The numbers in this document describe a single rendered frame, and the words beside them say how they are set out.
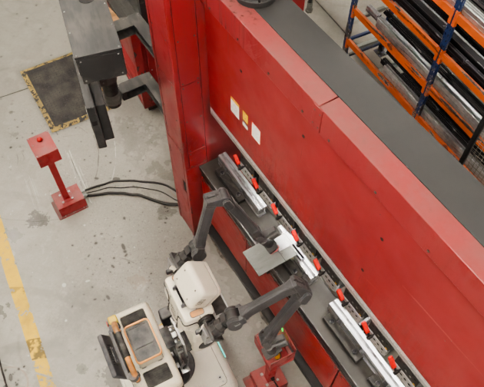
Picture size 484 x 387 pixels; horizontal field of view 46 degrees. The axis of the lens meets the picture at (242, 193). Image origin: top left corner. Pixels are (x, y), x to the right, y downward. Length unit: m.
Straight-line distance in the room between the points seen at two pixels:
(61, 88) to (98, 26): 2.58
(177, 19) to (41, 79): 3.12
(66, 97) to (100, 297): 2.09
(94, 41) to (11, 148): 2.46
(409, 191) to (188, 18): 1.47
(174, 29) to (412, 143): 1.36
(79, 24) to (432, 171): 1.99
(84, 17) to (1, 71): 2.92
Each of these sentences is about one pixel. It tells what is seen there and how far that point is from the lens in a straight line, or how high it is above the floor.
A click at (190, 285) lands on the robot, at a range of 2.87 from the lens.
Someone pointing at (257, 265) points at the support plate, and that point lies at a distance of 3.31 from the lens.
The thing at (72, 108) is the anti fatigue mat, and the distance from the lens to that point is 5.54.
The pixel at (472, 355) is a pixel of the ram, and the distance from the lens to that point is 2.33.
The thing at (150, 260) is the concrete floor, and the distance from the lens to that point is 4.50.
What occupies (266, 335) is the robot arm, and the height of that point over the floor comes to 1.09.
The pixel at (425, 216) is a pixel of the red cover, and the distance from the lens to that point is 2.05.
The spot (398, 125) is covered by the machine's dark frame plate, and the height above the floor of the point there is 2.30.
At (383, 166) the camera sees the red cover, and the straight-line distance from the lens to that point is 2.13.
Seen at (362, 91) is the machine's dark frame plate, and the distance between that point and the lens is 2.36.
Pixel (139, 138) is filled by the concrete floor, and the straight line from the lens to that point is 5.19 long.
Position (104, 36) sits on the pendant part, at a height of 1.95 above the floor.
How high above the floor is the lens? 3.96
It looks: 56 degrees down
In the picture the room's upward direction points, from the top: 1 degrees clockwise
